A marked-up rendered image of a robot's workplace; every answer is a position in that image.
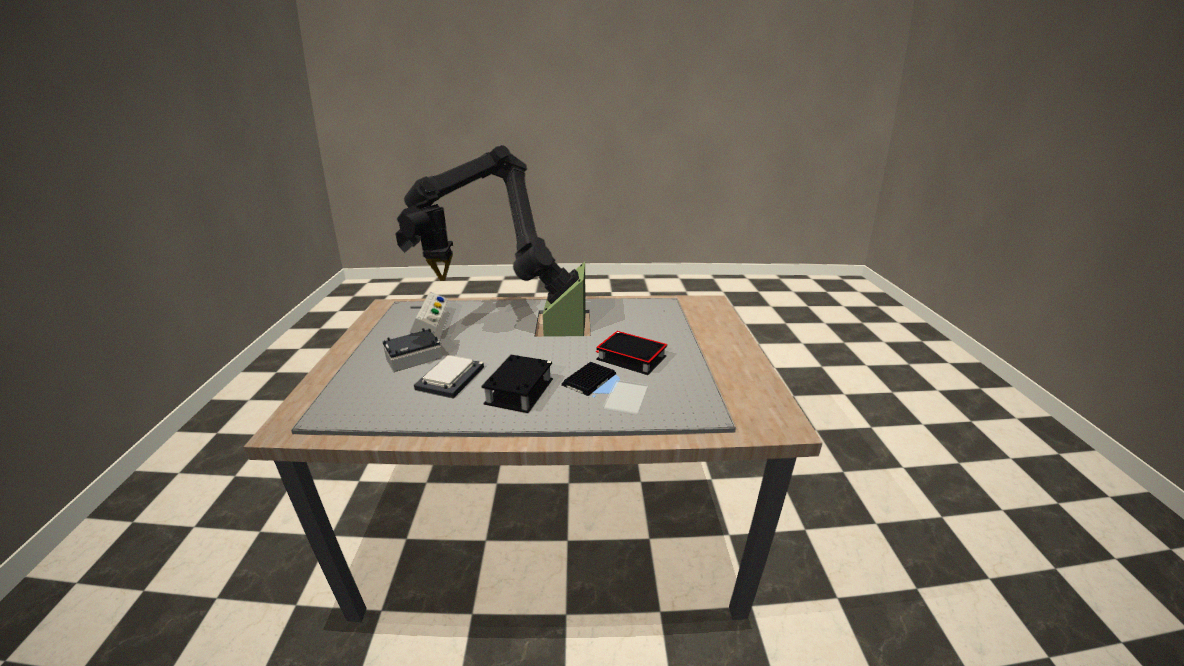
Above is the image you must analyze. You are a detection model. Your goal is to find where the white button panel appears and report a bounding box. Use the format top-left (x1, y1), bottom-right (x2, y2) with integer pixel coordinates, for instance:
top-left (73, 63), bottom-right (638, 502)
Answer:
top-left (410, 292), bottom-right (450, 342)

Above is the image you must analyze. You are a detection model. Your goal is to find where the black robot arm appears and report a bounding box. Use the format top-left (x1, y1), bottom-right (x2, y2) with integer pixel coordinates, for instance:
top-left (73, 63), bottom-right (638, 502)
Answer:
top-left (395, 145), bottom-right (579, 305)

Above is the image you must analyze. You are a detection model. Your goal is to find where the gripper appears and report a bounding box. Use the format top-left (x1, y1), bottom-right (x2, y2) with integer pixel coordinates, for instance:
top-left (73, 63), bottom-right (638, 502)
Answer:
top-left (423, 228), bottom-right (453, 281)

